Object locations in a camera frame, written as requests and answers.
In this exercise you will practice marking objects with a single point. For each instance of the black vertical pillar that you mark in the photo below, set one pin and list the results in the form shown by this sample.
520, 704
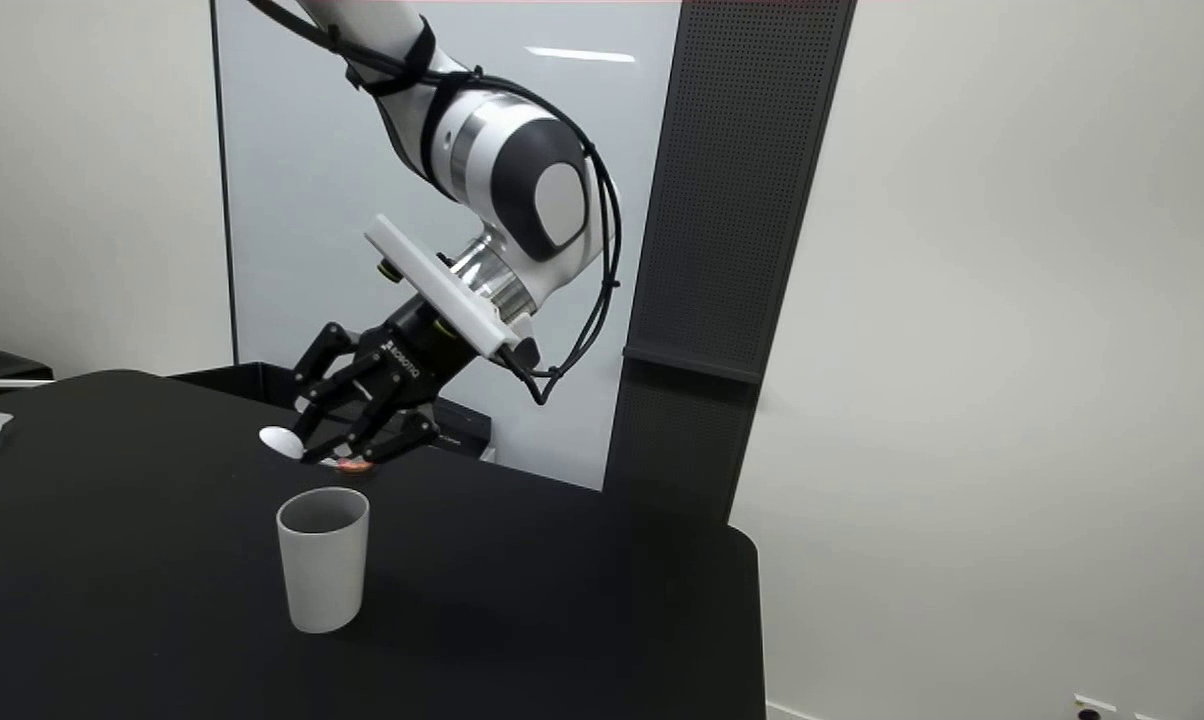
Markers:
737, 156

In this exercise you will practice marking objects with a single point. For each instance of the white ceramic mug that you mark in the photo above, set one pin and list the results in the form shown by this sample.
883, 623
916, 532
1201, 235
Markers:
327, 559

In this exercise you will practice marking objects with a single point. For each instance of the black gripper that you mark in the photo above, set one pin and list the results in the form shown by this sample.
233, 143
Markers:
379, 374

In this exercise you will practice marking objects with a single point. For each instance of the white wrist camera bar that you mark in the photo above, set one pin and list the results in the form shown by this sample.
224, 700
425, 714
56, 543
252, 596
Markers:
469, 312

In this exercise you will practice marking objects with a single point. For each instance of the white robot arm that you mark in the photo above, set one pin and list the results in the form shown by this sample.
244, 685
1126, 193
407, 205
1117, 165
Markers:
530, 291

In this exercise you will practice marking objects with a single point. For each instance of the white whiteboard panel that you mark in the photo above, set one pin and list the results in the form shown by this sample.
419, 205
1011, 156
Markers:
311, 175

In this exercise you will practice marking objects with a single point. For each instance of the white plastic spoon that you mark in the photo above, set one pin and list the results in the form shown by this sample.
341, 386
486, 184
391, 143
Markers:
280, 442

